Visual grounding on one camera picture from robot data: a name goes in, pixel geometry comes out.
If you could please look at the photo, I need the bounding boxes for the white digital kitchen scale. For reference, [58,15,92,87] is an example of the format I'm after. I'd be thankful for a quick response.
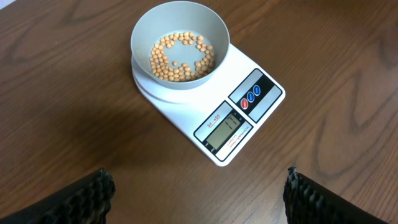
[131,45,285,167]

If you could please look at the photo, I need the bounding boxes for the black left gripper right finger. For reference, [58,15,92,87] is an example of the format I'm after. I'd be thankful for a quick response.
[283,167,385,224]

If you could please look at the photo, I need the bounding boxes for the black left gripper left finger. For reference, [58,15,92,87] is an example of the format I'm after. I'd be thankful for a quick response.
[1,169,116,224]

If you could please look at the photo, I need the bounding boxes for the grey round bowl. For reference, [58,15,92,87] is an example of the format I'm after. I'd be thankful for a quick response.
[131,1,230,90]

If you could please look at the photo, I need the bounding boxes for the soybeans in grey bowl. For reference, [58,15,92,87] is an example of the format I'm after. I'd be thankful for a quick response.
[149,31,216,82]

